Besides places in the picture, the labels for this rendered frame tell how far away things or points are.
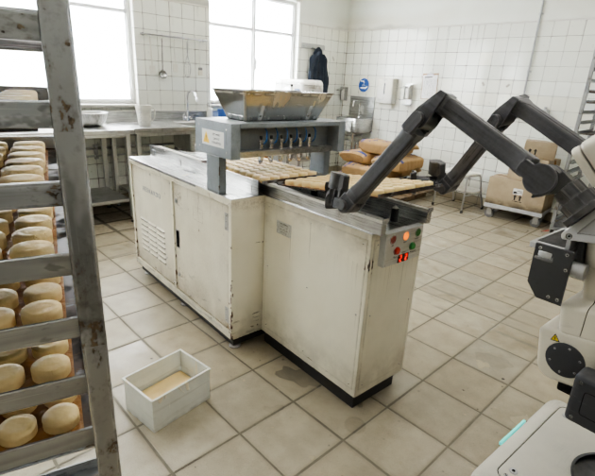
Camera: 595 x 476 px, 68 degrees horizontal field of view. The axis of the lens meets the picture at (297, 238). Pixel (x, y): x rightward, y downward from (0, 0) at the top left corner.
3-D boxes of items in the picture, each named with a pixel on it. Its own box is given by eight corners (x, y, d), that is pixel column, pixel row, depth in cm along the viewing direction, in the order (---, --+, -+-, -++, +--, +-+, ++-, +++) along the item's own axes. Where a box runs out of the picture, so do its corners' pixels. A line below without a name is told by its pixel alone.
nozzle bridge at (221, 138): (195, 185, 227) (194, 116, 216) (302, 173, 272) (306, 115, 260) (230, 199, 203) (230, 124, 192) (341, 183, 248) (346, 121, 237)
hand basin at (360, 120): (389, 158, 647) (399, 78, 610) (373, 160, 621) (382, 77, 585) (338, 148, 713) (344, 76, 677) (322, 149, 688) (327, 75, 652)
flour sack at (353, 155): (362, 166, 566) (363, 152, 560) (337, 161, 594) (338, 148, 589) (394, 161, 613) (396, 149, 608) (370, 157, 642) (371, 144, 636)
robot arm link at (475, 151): (501, 121, 157) (520, 116, 162) (491, 110, 159) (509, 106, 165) (439, 198, 190) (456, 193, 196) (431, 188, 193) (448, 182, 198)
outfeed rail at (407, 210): (195, 152, 325) (195, 143, 323) (198, 151, 327) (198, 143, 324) (427, 224, 182) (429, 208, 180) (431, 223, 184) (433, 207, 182)
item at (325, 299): (259, 342, 244) (263, 183, 214) (306, 323, 265) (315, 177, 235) (352, 415, 194) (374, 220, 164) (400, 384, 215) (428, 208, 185)
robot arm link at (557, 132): (503, 89, 153) (520, 85, 158) (484, 122, 163) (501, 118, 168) (618, 166, 131) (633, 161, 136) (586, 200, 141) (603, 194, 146)
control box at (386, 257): (376, 265, 174) (380, 231, 170) (413, 253, 189) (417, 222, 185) (383, 268, 172) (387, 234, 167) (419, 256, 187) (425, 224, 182)
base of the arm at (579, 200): (598, 205, 99) (616, 198, 106) (571, 178, 102) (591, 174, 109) (565, 229, 105) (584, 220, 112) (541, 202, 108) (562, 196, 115)
